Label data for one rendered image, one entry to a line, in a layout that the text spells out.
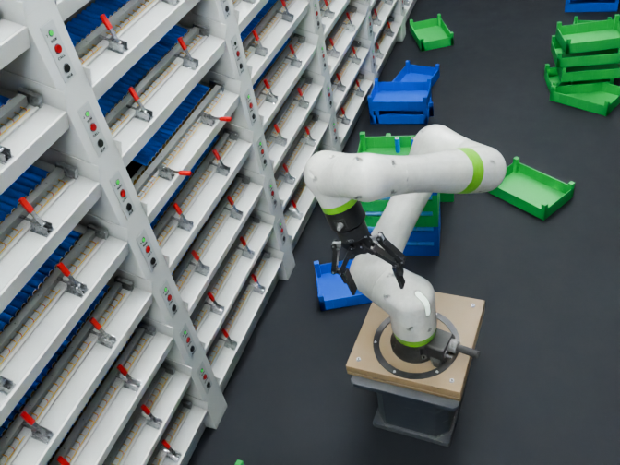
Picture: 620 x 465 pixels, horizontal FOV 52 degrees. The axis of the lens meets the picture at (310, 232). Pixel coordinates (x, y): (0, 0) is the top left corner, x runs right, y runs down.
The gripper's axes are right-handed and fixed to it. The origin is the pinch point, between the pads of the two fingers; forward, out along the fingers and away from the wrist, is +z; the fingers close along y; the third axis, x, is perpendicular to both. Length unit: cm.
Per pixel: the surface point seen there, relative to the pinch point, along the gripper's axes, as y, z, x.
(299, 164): -59, 5, 96
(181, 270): -64, -10, 8
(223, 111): -45, -43, 42
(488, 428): 10, 69, 10
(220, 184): -52, -24, 31
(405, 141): -13, 7, 97
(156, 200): -49, -39, -1
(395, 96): -42, 23, 191
